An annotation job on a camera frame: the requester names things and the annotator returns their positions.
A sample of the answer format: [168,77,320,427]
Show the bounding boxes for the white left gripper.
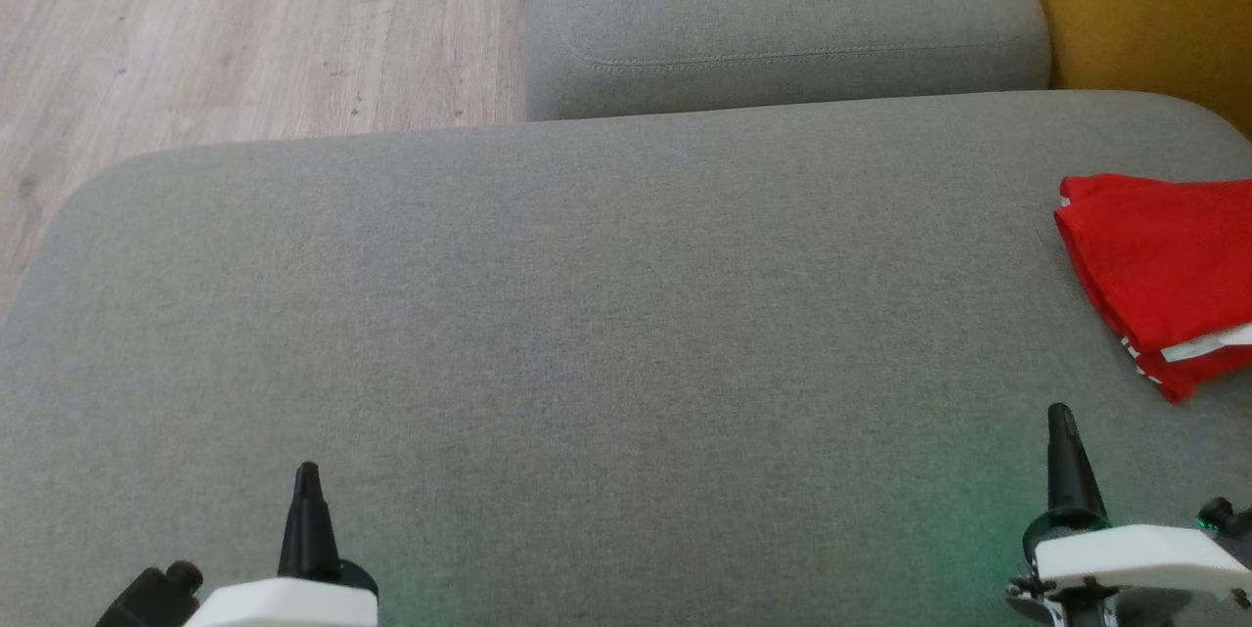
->
[184,462,380,627]

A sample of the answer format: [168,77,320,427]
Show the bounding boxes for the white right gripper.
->
[1007,403,1252,627]

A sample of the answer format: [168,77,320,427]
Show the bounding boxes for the red shorts with white trim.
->
[1054,173,1252,404]

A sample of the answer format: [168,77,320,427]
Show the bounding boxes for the large grey sofa seat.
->
[0,89,1252,627]

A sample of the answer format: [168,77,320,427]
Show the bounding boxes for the yellow sofa backrest cushion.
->
[1002,0,1252,141]

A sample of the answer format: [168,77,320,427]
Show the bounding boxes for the grey sofa seat cushion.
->
[521,0,1053,123]

